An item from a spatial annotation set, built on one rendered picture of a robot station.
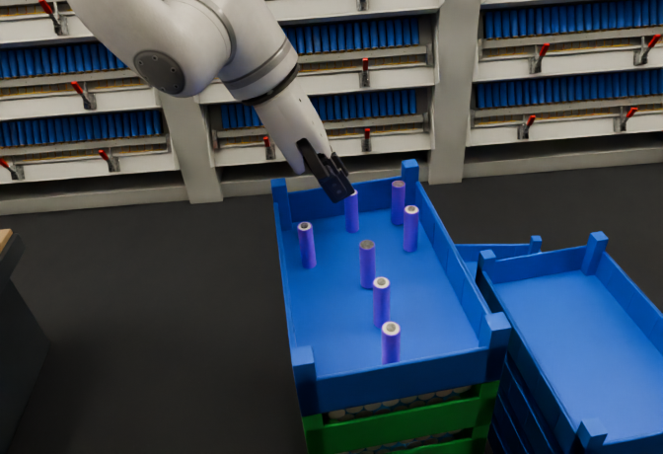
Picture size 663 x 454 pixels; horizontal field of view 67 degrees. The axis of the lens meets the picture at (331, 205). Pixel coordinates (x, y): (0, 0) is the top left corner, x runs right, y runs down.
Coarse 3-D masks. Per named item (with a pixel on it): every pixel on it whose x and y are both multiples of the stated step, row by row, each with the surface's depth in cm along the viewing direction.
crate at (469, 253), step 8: (536, 240) 113; (456, 248) 118; (464, 248) 118; (472, 248) 118; (480, 248) 117; (488, 248) 117; (496, 248) 117; (504, 248) 117; (512, 248) 117; (520, 248) 117; (528, 248) 117; (536, 248) 114; (464, 256) 119; (472, 256) 119; (496, 256) 119; (504, 256) 118; (512, 256) 118; (472, 264) 119; (472, 272) 117
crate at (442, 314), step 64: (320, 192) 70; (384, 192) 71; (320, 256) 66; (384, 256) 65; (448, 256) 60; (320, 320) 57; (448, 320) 56; (320, 384) 46; (384, 384) 47; (448, 384) 49
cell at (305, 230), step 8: (304, 224) 61; (304, 232) 60; (312, 232) 61; (304, 240) 61; (312, 240) 62; (304, 248) 62; (312, 248) 62; (304, 256) 63; (312, 256) 63; (304, 264) 64; (312, 264) 64
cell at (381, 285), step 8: (376, 280) 53; (384, 280) 52; (376, 288) 52; (384, 288) 52; (376, 296) 53; (384, 296) 53; (376, 304) 54; (384, 304) 53; (376, 312) 54; (384, 312) 54; (376, 320) 55; (384, 320) 55
